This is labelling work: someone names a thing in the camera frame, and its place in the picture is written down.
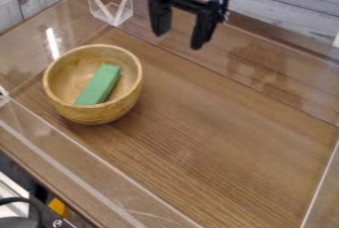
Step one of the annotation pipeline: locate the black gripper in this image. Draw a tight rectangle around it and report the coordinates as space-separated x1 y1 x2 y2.
149 0 232 50

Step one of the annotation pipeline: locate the green rectangular block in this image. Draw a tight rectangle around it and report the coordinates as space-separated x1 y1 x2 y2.
75 63 121 105

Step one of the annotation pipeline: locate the brown wooden bowl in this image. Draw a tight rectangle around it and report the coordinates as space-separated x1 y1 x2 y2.
43 44 143 125

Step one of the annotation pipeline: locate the black device with yellow label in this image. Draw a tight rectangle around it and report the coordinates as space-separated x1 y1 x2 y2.
30 192 95 228

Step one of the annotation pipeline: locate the clear acrylic corner bracket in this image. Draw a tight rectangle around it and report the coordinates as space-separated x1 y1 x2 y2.
0 85 10 107
87 0 134 27

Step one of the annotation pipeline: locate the clear acrylic left corner bracket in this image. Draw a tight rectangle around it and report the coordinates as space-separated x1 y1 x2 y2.
0 85 10 107

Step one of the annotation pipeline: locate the black cable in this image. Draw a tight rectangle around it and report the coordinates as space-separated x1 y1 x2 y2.
0 196 46 228

